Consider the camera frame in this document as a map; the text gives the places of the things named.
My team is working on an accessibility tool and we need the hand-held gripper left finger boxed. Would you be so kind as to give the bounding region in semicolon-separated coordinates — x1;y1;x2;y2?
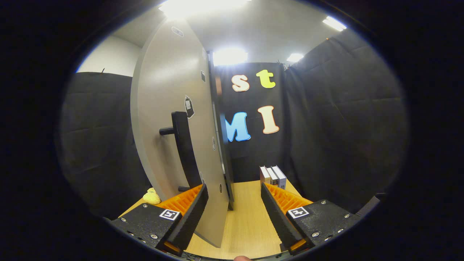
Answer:
108;183;210;257

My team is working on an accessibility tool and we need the white cover book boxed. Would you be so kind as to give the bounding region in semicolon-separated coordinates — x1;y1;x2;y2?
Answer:
266;167;279;187

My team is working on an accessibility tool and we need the grey cover book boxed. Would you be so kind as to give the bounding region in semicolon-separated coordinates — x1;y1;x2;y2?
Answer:
271;165;287;190

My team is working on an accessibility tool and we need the yellow soft toy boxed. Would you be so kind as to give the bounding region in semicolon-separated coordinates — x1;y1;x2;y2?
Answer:
142;187;162;205

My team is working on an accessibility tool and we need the black backdrop cloth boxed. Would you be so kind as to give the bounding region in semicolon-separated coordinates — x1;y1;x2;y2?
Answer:
56;28;409;218

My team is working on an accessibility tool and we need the black door handle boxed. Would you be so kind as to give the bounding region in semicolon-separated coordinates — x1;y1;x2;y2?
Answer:
159;111;203;192

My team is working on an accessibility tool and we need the white cabinet door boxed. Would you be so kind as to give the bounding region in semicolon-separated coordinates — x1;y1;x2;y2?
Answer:
130;17;234;249

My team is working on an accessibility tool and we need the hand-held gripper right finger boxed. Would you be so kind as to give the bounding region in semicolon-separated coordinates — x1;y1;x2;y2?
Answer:
260;182;359;256

